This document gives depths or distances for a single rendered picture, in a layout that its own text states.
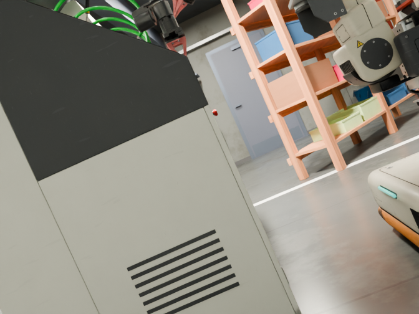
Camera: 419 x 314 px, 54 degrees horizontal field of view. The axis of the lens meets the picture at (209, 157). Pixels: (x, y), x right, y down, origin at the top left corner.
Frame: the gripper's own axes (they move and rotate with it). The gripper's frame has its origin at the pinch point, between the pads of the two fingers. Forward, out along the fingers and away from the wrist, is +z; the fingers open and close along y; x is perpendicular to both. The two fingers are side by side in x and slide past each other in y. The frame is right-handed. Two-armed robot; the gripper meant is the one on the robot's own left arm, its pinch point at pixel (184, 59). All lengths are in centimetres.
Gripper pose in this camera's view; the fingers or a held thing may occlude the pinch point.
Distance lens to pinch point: 141.3
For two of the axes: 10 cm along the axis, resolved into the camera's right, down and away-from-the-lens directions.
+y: 0.0, 0.5, -10.0
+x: 9.1, -4.0, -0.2
